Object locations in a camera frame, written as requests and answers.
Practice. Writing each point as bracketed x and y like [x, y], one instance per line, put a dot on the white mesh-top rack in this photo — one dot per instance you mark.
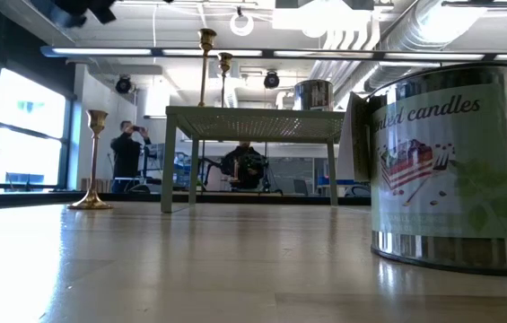
[257, 123]

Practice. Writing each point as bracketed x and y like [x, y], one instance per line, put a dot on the white ceiling light panel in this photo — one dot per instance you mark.
[325, 20]

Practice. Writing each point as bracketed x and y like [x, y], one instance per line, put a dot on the black round ceiling spotlight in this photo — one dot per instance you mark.
[271, 80]
[124, 84]

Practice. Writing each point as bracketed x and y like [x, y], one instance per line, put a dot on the tall brass candlestick holder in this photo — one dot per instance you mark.
[224, 60]
[207, 38]
[93, 170]

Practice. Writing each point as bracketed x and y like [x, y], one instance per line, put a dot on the silver candle tin snowman label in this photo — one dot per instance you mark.
[313, 96]

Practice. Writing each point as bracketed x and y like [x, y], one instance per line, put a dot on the large window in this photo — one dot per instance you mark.
[28, 134]

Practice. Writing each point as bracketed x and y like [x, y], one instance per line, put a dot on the person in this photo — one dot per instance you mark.
[244, 168]
[126, 157]

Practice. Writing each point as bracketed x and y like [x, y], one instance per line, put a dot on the black ceiling track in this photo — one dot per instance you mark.
[482, 3]

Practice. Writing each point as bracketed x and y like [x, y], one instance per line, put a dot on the black metal rig frame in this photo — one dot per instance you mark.
[280, 198]

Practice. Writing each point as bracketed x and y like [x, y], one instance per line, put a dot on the silver ventilation duct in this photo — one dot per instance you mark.
[419, 31]

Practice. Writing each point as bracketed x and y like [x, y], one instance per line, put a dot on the long ceiling light bar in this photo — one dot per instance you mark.
[212, 52]

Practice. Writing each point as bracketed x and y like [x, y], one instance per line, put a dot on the silver candle tin cake label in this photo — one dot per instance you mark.
[441, 179]

